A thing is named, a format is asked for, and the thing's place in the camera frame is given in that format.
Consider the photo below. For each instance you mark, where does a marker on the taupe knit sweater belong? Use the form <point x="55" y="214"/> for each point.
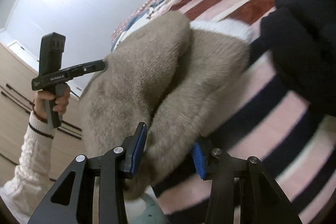
<point x="170" y="74"/>

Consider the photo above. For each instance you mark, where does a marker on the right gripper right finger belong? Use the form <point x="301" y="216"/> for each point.
<point x="261" y="198"/>

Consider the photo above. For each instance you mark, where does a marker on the white knit sleeve forearm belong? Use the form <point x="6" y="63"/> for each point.
<point x="23" y="193"/>

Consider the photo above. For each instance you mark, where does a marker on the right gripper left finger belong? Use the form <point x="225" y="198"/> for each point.
<point x="70" y="199"/>

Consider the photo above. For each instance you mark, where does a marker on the black folded garment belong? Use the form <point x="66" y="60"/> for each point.
<point x="300" y="34"/>

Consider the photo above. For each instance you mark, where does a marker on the striped bed sheet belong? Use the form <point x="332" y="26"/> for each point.
<point x="262" y="117"/>

